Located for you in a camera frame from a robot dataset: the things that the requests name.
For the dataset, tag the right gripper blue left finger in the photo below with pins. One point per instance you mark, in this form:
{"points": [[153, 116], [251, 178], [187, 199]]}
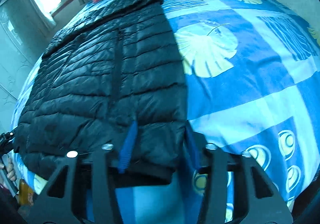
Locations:
{"points": [[127, 148]]}

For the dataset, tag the yellow object beside bed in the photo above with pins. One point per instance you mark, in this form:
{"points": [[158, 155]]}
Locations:
{"points": [[25, 194]]}

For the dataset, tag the blue patterned bed sheet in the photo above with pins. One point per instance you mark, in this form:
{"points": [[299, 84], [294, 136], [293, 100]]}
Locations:
{"points": [[252, 75]]}

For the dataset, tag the person's left hand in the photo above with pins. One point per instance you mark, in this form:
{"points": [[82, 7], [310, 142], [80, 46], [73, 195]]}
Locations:
{"points": [[9, 166]]}

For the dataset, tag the black quilted puffer jacket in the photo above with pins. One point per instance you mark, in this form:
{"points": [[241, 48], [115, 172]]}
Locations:
{"points": [[113, 66]]}

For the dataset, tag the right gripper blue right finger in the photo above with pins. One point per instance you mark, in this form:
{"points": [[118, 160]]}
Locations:
{"points": [[193, 142]]}

